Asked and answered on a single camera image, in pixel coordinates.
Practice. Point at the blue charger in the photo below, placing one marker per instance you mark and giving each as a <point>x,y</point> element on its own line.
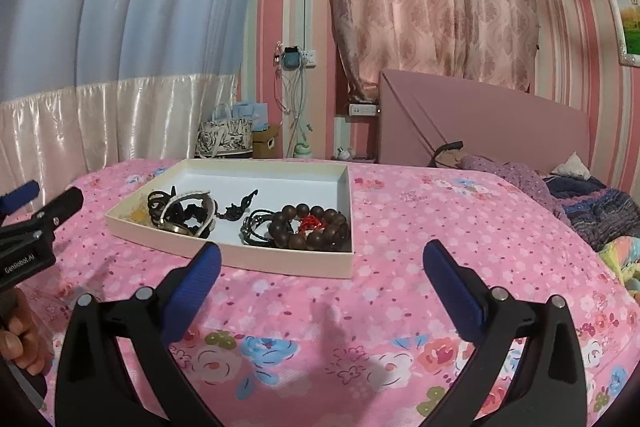
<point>292,58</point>

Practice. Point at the colourful cloth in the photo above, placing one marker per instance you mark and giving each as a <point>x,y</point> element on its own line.
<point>622,262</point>

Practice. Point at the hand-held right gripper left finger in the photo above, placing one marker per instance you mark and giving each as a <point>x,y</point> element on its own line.
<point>200,287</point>

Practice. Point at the white shallow box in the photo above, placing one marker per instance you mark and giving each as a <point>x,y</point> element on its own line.
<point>280,187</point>

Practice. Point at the light blue gift bag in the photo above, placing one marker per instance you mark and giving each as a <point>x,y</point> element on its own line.
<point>250,112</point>

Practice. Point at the pink headboard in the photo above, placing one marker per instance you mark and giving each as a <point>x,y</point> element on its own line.
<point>475,122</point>

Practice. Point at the white bulb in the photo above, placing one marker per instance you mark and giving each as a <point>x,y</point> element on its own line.
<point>343,153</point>

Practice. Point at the dark blue patterned blanket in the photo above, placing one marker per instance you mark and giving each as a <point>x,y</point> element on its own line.
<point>600,207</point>

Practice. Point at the white satin curtain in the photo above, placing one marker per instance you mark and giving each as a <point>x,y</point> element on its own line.
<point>100,127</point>

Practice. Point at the black and white tote bag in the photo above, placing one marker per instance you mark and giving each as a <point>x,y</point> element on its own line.
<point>225,137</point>

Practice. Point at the white power strip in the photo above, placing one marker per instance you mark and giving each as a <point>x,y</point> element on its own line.
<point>362,110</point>

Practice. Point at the purple dotted pillow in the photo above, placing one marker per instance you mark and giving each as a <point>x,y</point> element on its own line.
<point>515,179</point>

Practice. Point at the white cloth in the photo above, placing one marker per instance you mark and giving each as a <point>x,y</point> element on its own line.
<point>570,168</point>

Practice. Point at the framed landscape picture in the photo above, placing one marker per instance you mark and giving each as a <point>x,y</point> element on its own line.
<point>627,24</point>

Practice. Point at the black tassel charm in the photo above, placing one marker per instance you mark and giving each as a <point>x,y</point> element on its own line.
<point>239,206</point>

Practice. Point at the person's left hand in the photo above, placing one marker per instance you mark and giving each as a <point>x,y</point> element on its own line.
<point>20,337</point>

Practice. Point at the brown cardboard box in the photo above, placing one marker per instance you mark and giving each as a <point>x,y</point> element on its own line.
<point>265,144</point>

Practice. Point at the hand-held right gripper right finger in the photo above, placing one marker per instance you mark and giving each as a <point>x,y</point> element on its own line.
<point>452,292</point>

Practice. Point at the white wall socket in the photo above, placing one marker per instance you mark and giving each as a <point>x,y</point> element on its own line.
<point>309,59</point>

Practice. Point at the pink floral blanket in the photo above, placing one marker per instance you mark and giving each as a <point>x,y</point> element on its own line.
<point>400,227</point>

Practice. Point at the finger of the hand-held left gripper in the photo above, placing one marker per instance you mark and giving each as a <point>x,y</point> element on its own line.
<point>20,198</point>
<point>60,206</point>

